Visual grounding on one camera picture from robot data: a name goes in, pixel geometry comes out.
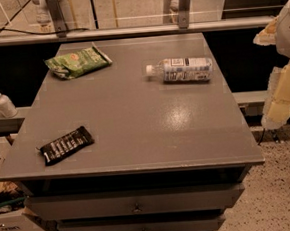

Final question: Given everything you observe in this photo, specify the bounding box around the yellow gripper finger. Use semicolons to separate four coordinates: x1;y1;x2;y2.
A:
253;17;278;46
261;60;290;130

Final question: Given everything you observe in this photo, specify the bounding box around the metal railing frame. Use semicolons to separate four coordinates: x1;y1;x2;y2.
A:
0;0;287;47

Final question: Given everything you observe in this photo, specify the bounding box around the black snack bar wrapper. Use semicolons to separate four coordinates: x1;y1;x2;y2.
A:
39;126;95;166

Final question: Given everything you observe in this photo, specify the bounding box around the upper drawer knob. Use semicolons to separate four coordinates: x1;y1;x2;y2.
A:
132;203;143;215

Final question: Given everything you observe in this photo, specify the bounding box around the clear plastic water bottle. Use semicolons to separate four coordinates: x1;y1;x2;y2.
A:
145;57;213;83

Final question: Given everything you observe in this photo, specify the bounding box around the white cardboard box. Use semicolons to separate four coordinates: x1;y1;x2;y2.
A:
0;137;46;231

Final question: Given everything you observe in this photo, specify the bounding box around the green snack bag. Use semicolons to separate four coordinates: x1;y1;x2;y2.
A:
45;43;113;80

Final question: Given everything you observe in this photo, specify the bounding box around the black cable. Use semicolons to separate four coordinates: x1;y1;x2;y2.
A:
0;0;91;40

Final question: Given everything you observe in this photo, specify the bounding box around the grey drawer cabinet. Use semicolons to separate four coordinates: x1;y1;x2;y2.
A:
0;33;264;231

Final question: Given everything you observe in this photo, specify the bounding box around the white pump dispenser bottle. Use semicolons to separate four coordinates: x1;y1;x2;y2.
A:
0;93;17;118

